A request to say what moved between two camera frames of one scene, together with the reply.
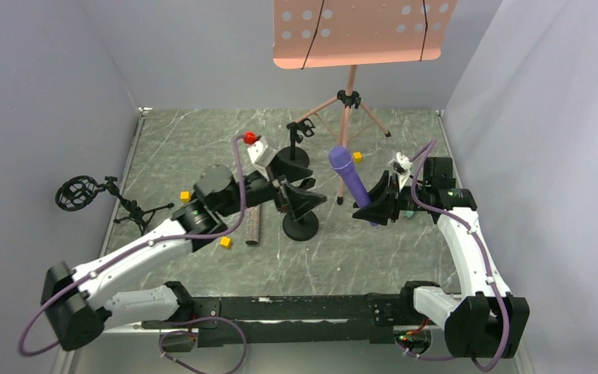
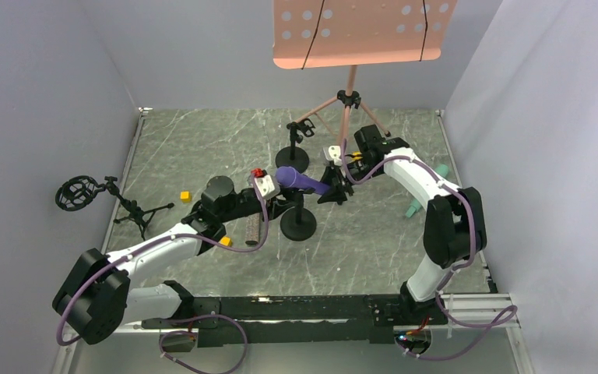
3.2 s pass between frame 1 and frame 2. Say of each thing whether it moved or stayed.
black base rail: stayed
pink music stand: stayed
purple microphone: moved
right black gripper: moved
